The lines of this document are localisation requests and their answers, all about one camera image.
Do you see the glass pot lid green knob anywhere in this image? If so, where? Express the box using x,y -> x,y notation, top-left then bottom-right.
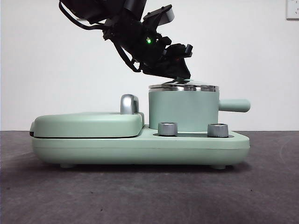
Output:
148,78 -> 220,92

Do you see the mint green steamer pot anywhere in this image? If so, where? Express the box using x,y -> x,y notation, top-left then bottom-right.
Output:
147,85 -> 251,131

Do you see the chrome control knob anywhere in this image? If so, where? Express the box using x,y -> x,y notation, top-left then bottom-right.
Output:
207,123 -> 229,138
157,121 -> 178,136

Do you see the mint green breakfast maker base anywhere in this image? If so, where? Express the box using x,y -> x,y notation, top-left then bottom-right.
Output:
31,125 -> 250,169

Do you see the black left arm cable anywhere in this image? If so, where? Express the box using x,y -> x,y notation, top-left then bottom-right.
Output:
58,2 -> 110,31
112,41 -> 143,73

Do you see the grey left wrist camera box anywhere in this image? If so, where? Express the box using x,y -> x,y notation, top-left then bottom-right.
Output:
142,4 -> 175,26

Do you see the green griddle lid chrome handle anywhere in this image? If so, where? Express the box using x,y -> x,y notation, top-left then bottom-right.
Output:
29,93 -> 145,139

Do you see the white wall socket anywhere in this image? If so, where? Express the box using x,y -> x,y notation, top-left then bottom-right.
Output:
286,0 -> 299,21

